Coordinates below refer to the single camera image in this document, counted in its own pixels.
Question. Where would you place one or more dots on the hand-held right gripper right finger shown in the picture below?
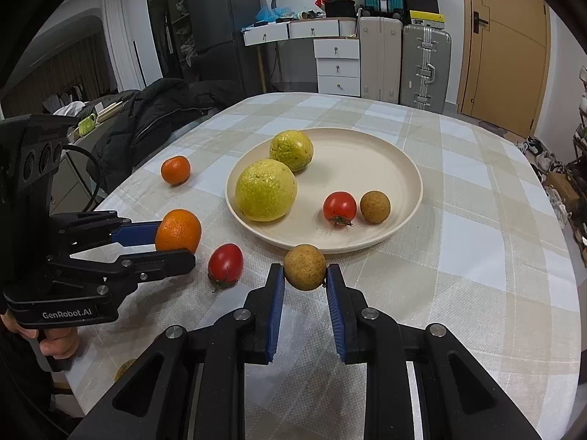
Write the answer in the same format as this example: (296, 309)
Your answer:
(334, 316)

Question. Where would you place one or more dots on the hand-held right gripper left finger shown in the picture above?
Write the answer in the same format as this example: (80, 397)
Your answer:
(275, 311)

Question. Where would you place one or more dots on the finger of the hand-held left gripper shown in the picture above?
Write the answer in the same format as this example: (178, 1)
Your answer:
(160, 263)
(133, 233)

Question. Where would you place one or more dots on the orange tangerine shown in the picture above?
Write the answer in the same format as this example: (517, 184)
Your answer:
(175, 169)
(178, 231)

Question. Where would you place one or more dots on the brown longan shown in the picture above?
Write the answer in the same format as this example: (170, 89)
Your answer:
(375, 207)
(305, 266)

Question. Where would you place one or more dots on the red tomato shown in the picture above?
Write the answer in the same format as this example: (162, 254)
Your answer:
(225, 263)
(339, 206)

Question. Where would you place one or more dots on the wrinkled golden passion fruit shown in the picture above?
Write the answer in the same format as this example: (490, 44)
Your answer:
(123, 369)

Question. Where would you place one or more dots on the smooth yellow passion fruit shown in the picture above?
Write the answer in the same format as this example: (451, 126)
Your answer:
(266, 190)

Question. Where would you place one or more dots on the cream round plate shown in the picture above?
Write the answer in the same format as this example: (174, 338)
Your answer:
(330, 169)

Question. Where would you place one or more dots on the wrinkled yellow-green passion fruit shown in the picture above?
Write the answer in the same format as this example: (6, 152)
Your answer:
(291, 150)

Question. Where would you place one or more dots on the person's left forearm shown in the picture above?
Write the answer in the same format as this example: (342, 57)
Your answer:
(18, 389)

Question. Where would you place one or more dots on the person's left hand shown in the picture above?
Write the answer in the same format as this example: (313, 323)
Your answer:
(59, 346)

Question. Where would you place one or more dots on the black jacket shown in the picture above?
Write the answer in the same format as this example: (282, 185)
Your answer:
(151, 119)

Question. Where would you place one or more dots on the green plastic container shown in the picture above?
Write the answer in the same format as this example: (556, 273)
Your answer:
(87, 123)

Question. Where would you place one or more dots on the white cloth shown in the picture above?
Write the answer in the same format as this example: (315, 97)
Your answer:
(69, 108)

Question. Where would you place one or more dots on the black pole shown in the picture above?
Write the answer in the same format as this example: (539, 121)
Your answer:
(139, 64)

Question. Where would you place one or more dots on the white curtain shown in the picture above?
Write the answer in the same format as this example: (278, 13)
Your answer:
(124, 41)

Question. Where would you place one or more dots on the dark wardrobe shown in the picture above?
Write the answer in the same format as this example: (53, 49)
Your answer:
(160, 18)

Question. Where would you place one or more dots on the dark grey refrigerator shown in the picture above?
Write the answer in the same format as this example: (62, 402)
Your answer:
(224, 23)

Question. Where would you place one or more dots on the white desk with drawers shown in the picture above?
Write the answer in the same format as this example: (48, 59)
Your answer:
(275, 34)

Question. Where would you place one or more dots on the white drawer cabinet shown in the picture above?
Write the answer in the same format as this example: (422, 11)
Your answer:
(337, 68)

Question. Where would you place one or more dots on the blue plastic bag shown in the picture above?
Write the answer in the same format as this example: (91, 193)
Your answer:
(270, 14)

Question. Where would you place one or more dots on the silver suitcase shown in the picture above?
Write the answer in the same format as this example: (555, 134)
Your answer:
(412, 68)

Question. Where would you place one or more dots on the brown cardboard box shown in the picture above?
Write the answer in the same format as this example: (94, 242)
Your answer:
(559, 184)

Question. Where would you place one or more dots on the beige suitcase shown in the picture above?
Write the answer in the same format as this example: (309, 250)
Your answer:
(380, 59)

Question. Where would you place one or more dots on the scattered loose shoes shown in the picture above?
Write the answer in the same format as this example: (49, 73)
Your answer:
(534, 146)

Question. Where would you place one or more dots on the wooden shoe rack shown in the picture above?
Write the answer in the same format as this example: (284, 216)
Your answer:
(578, 167)

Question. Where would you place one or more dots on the black bag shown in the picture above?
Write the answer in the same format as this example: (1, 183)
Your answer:
(340, 9)

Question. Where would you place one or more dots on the yellow black box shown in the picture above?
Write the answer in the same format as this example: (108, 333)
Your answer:
(426, 19)

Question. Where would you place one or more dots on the wooden door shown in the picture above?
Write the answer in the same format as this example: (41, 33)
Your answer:
(504, 55)

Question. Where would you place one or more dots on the black shoe box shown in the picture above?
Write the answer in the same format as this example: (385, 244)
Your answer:
(421, 5)

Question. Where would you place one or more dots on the row of racked shoes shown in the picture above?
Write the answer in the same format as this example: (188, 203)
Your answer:
(583, 87)

